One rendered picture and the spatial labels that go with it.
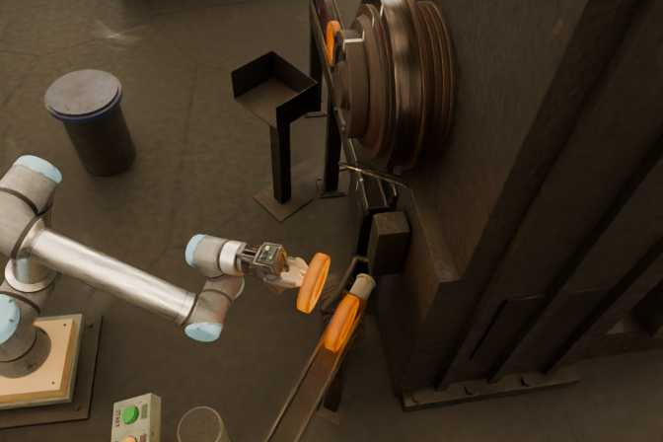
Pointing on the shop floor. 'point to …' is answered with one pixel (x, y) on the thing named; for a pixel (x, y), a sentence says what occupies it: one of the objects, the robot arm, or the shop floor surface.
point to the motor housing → (337, 305)
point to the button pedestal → (137, 419)
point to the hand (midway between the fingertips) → (313, 278)
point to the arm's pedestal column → (14, 418)
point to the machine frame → (529, 171)
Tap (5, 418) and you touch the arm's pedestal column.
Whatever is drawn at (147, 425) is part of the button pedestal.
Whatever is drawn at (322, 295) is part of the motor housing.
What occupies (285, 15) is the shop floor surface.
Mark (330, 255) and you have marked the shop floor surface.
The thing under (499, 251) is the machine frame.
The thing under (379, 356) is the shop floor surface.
